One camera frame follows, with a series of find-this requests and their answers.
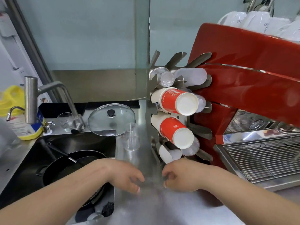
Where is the person's left hand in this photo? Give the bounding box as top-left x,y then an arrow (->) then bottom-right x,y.
106,159 -> 145,194

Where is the person's right hand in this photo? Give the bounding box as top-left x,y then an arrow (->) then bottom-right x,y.
162,158 -> 205,193

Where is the person's left forearm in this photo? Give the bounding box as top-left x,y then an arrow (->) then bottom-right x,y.
0,159 -> 113,225

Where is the person's right forearm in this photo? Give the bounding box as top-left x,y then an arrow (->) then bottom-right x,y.
199,165 -> 300,225

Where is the white paper cup stack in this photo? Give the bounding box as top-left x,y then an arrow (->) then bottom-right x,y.
159,142 -> 183,164

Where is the black scrubber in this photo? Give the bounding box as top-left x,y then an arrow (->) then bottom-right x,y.
102,202 -> 115,217

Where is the clear plastic cup stack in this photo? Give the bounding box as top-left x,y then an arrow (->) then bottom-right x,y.
181,137 -> 200,157
194,91 -> 207,113
150,67 -> 175,88

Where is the metal spoon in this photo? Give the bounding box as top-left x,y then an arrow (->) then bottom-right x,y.
86,208 -> 105,221

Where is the red paper cup stack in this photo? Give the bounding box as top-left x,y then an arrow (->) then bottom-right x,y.
151,114 -> 195,150
150,87 -> 199,116

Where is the steel cup dispenser rack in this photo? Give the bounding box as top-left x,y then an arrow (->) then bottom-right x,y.
145,50 -> 214,167

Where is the glass pot lid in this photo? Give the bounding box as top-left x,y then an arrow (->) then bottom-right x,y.
87,103 -> 136,137

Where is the black frying pan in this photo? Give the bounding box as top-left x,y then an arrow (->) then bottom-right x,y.
36,142 -> 113,209

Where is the small drinking glass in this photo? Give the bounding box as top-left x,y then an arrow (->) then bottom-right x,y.
57,112 -> 75,132

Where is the black kitchen sink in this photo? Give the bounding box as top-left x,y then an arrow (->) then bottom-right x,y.
0,132 -> 117,210

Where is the frosted plastic cup stack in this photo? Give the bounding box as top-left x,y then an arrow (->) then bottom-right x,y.
173,67 -> 208,88

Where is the yellow and blue packet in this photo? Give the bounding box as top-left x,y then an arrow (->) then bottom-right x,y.
9,112 -> 46,141

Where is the red espresso machine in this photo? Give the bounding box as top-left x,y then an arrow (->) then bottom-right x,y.
187,23 -> 300,192

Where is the steel kitchen faucet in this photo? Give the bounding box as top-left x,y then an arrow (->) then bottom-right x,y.
24,76 -> 86,134

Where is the glass partition panel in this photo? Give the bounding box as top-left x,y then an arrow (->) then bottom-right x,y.
134,0 -> 150,101

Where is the small curved steel tap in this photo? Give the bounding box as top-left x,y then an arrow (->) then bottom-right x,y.
6,106 -> 25,122

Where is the yellow plastic bag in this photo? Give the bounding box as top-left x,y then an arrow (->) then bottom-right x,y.
0,85 -> 25,116

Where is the white window frame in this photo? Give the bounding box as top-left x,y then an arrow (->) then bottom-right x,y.
0,0 -> 58,104

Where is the metal wire rack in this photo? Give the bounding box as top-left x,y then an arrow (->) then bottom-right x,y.
243,0 -> 276,17

